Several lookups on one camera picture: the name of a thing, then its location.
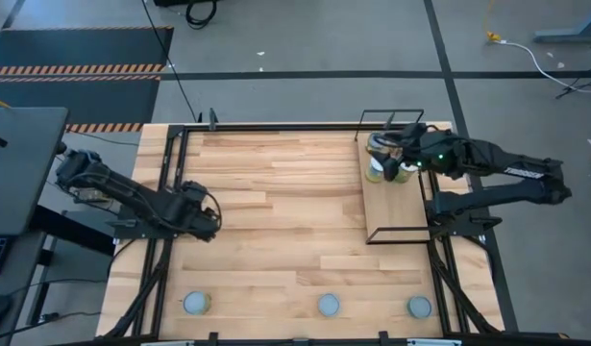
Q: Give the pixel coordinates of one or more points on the tin can green label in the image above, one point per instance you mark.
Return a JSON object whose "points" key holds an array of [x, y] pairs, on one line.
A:
{"points": [[419, 307]]}

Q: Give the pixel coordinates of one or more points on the black hazard striped mat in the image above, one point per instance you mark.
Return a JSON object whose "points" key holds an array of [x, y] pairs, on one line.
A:
{"points": [[74, 48]]}

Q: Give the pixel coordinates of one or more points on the wooden shelf with metal frame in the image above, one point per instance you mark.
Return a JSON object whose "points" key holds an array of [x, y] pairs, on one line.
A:
{"points": [[393, 211]]}

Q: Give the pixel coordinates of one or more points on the yellow plug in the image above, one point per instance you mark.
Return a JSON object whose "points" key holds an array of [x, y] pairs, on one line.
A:
{"points": [[493, 36]]}

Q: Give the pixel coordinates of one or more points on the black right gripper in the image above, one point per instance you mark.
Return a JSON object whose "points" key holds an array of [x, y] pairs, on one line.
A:
{"points": [[420, 146]]}

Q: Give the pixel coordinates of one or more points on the olive orange label can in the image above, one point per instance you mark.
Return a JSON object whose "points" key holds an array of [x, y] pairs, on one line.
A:
{"points": [[406, 172]]}

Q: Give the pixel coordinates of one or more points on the mushroom pieces label can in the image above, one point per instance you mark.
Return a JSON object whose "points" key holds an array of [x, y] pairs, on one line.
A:
{"points": [[328, 305]]}

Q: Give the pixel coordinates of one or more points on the carrots label can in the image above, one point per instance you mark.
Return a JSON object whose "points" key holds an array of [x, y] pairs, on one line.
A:
{"points": [[373, 168]]}

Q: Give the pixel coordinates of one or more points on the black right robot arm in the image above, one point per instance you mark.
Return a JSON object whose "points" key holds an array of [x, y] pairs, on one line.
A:
{"points": [[516, 173]]}

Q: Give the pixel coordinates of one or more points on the black desk leg frame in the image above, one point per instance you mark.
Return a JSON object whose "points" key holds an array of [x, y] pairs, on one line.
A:
{"points": [[74, 230]]}

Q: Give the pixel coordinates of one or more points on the dark grey desk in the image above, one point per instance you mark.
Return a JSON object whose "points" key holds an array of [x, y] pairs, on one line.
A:
{"points": [[21, 168]]}

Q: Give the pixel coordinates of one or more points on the green leafy label can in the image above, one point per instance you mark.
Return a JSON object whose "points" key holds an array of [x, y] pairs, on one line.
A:
{"points": [[373, 146]]}

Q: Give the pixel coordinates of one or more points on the black aluminium table frame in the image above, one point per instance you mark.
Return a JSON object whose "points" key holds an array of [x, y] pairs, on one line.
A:
{"points": [[324, 127]]}

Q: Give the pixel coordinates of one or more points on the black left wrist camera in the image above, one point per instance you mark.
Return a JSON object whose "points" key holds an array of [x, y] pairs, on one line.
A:
{"points": [[194, 190]]}

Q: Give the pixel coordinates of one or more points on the blue-grey table leg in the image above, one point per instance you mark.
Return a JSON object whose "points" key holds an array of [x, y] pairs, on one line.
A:
{"points": [[569, 34]]}

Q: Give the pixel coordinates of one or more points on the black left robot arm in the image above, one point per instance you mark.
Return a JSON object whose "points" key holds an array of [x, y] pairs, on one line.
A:
{"points": [[112, 185]]}

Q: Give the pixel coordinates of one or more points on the tin can yellow label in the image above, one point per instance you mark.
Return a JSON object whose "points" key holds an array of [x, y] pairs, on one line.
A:
{"points": [[195, 303]]}

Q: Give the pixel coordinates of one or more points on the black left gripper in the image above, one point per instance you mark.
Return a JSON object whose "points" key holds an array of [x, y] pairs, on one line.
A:
{"points": [[189, 214]]}

